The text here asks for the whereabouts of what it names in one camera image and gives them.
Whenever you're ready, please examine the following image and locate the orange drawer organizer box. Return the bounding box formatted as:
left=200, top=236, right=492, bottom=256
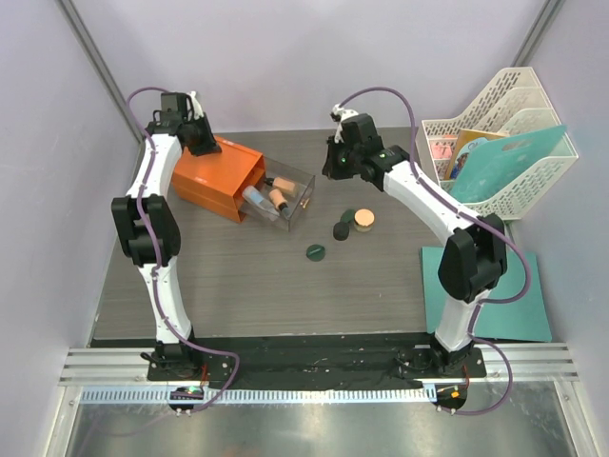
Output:
left=171, top=136, right=265, bottom=224

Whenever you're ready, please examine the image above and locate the peach foundation bottle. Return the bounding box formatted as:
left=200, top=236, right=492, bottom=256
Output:
left=265, top=177, right=298, bottom=197

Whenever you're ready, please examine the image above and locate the clear plastic tube bottle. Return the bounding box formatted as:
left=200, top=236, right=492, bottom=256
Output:
left=242, top=186, right=280, bottom=221

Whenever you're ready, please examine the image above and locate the clear drawer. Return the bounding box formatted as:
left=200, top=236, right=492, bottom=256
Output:
left=240, top=187, right=266, bottom=220
left=240, top=157, right=315, bottom=231

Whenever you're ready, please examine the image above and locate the peach bottle black cap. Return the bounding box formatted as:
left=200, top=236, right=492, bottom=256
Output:
left=268, top=189, right=290, bottom=219

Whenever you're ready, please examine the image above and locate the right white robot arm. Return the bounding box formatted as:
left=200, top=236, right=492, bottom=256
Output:
left=323, top=108, right=507, bottom=376

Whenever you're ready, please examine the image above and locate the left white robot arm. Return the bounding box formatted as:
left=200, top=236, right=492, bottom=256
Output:
left=110, top=89, right=221, bottom=380

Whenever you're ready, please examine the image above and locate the green round puff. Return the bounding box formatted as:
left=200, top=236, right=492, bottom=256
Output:
left=340, top=209, right=356, bottom=226

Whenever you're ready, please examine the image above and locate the gold lid cream jar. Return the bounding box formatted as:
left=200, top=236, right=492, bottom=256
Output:
left=353, top=209, right=375, bottom=232

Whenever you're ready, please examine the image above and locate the dark green round compact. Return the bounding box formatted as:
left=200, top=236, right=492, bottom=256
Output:
left=332, top=221, right=350, bottom=241

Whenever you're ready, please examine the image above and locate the pink booklet in holder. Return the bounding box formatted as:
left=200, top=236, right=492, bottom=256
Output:
left=429, top=136, right=457, bottom=180

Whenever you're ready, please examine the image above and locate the yellow book in holder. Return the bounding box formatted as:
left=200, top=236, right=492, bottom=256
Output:
left=444, top=129, right=506, bottom=180

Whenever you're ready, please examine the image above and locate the teal plastic folder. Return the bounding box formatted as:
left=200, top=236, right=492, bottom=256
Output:
left=448, top=125, right=566, bottom=204

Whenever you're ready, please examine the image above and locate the white mesh file holder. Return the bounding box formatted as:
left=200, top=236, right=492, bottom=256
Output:
left=416, top=67, right=579, bottom=221

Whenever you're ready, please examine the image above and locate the teal clipboard on table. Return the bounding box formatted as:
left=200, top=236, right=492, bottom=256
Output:
left=420, top=247, right=552, bottom=342

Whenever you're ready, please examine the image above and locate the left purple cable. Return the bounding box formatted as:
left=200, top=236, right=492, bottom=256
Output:
left=127, top=84, right=242, bottom=413

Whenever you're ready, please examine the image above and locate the purple cable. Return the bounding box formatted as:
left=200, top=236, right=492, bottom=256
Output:
left=127, top=84, right=242, bottom=413
left=330, top=86, right=532, bottom=415

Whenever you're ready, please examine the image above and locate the green puff with strap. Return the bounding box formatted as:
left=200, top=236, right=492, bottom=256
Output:
left=305, top=244, right=326, bottom=262

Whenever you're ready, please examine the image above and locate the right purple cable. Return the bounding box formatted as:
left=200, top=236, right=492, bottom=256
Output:
left=330, top=86, right=532, bottom=415

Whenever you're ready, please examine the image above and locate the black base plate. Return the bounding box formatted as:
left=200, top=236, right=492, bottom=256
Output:
left=146, top=332, right=487, bottom=382

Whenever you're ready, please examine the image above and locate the aluminium rail frame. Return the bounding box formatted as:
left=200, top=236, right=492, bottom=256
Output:
left=60, top=336, right=579, bottom=390

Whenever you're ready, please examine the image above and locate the white slotted cable duct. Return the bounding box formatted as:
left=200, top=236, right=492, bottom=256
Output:
left=80, top=385, right=437, bottom=406

